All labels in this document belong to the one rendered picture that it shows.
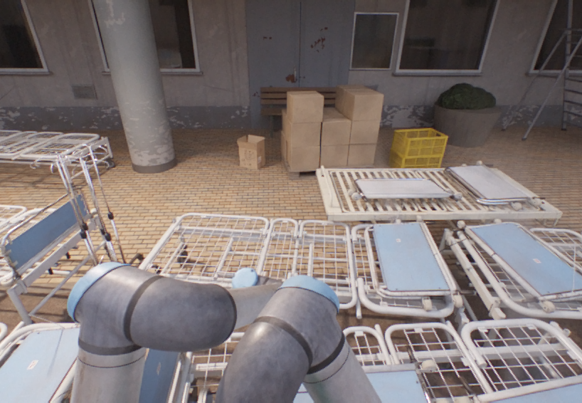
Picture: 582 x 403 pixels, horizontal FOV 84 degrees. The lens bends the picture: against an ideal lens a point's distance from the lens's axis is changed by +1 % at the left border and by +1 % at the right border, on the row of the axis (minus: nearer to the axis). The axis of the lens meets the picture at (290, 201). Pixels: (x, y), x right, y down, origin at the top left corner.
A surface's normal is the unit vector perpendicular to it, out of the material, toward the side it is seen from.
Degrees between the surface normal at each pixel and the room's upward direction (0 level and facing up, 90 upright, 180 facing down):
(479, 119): 101
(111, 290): 27
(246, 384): 45
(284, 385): 64
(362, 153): 90
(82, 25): 90
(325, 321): 57
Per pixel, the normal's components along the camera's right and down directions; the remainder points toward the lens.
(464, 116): -0.48, 0.58
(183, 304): 0.47, -0.51
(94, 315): -0.30, -0.01
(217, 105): 0.06, 0.48
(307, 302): 0.34, -0.72
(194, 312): 0.58, -0.31
